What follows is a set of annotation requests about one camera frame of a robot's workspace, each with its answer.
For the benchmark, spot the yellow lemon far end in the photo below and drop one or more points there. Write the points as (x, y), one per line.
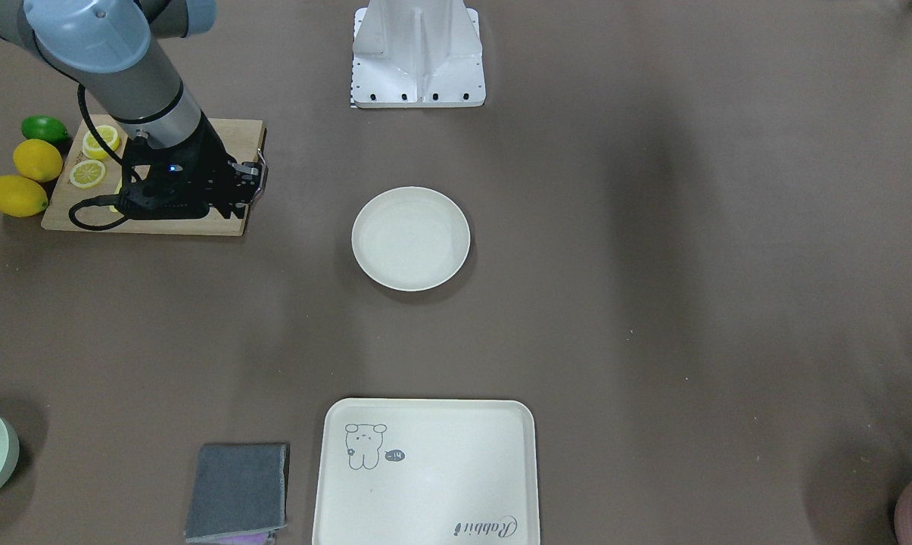
(21, 197)

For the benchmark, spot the beige round plate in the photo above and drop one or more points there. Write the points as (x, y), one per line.
(411, 239)

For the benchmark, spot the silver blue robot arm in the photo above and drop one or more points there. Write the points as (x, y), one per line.
(111, 50)

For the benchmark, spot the grey folded cloth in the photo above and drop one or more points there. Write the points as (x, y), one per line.
(239, 493)

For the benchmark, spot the lemon slice flat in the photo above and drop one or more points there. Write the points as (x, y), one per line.
(87, 173)

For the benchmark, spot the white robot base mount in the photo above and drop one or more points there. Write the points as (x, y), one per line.
(417, 54)

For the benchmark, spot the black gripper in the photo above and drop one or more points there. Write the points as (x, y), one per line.
(212, 165)

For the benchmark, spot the yellow plastic knife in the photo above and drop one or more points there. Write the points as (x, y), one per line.
(117, 191)

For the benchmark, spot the yellow lemon near lime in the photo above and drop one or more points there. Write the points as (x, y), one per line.
(38, 160)

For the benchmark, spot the green lime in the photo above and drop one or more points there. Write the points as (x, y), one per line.
(46, 128)

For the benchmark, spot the lemon half slice thick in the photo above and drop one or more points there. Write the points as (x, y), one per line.
(99, 143)

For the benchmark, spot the cream rabbit tray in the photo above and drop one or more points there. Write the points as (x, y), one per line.
(428, 471)

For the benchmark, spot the bamboo cutting board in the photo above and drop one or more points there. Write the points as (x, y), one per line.
(242, 139)

